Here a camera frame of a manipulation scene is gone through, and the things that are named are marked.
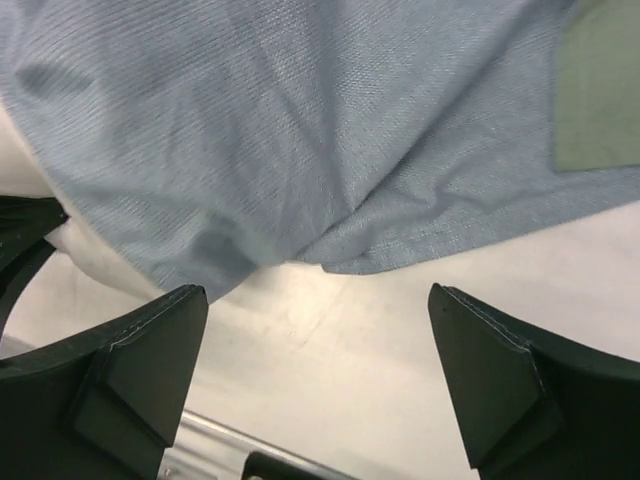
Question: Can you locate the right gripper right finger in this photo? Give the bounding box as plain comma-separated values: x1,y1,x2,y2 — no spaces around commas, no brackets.
428,284,639,480

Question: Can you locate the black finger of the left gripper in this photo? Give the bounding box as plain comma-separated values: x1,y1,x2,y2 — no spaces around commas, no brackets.
1,196,67,333

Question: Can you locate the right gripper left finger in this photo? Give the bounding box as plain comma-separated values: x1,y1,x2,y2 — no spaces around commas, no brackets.
1,285,208,479

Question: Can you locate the white pillow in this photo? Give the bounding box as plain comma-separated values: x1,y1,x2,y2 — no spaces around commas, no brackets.
0,99,171,361

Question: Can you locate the blue pillowcase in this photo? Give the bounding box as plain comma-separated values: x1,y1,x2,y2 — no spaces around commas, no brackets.
1,1,639,301

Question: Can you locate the aluminium front rail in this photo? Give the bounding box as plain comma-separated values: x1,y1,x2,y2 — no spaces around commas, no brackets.
157,409,352,480

